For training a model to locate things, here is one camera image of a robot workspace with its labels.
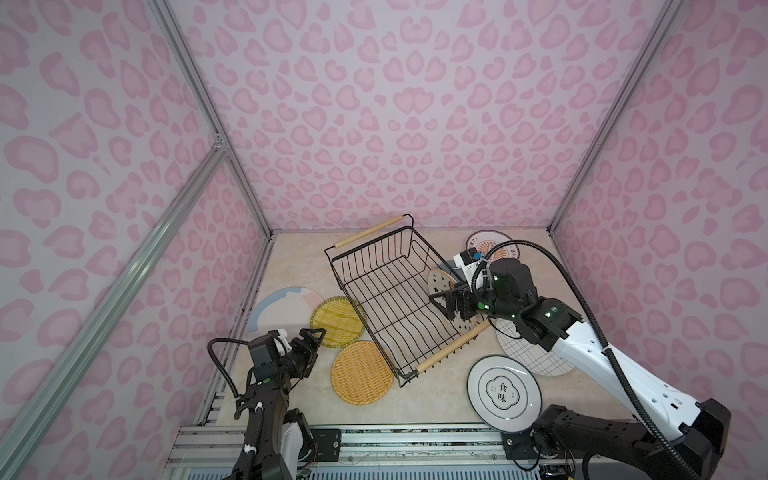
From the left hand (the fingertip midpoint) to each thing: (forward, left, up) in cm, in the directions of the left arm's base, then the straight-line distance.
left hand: (322, 336), depth 84 cm
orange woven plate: (-8, -11, -6) cm, 15 cm away
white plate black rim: (-14, -50, -7) cm, 52 cm away
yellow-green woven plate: (+9, -3, -7) cm, 12 cm away
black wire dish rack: (+20, -22, -5) cm, 30 cm away
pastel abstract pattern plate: (+15, +15, -10) cm, 23 cm away
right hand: (+2, -32, +19) cm, 38 cm away
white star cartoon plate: (+14, -34, +6) cm, 37 cm away
